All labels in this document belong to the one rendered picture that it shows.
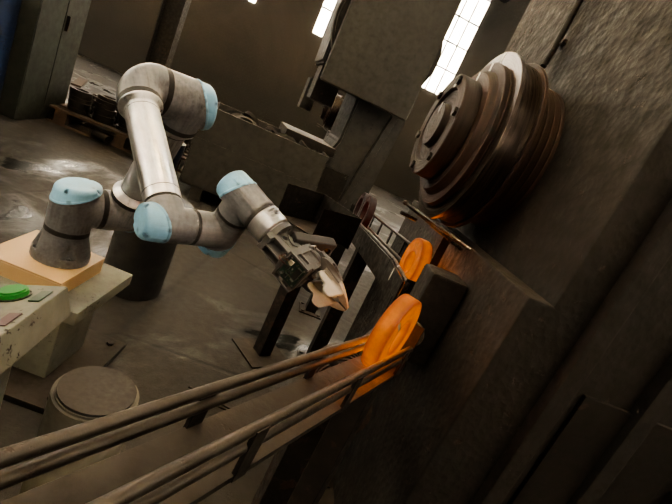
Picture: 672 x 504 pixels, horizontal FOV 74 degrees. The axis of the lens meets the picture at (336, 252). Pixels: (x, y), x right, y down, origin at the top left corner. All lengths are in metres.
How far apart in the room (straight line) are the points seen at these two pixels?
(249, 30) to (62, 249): 10.26
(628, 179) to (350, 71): 3.07
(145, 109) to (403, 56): 3.06
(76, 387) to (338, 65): 3.33
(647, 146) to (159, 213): 0.88
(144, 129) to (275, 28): 10.41
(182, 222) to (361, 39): 3.10
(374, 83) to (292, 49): 7.54
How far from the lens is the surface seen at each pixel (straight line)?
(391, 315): 0.78
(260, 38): 11.38
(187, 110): 1.19
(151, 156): 0.99
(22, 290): 0.78
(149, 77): 1.14
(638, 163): 0.96
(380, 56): 3.88
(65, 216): 1.39
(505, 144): 1.10
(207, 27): 11.58
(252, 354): 1.95
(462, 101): 1.16
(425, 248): 1.28
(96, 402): 0.75
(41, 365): 1.55
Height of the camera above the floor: 1.01
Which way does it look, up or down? 15 degrees down
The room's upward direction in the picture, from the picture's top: 25 degrees clockwise
